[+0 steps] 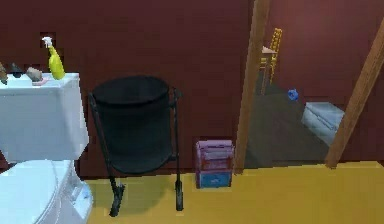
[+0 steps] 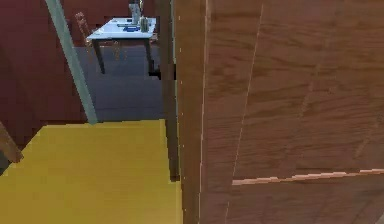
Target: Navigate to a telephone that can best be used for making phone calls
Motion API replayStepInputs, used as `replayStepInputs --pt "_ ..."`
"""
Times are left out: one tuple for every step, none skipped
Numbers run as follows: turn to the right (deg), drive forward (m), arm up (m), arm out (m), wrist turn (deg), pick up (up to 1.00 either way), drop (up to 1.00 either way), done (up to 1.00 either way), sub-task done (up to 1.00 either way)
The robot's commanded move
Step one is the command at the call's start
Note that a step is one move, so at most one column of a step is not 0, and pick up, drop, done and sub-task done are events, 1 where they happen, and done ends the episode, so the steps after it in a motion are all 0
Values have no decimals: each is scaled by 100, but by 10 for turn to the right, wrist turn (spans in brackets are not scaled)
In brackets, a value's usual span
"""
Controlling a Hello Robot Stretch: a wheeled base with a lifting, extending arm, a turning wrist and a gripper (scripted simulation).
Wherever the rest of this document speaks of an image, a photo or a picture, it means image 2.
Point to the brown wooden room door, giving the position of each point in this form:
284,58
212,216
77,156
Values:
283,100

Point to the green small jar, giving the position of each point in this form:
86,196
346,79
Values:
144,24

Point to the white table with dark legs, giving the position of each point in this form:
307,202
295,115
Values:
124,31

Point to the grey tall bottle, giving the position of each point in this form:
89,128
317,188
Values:
135,12

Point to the brown wooden chair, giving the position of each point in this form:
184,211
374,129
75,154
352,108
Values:
82,23

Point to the brown wooden furniture leg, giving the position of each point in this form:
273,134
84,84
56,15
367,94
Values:
8,146

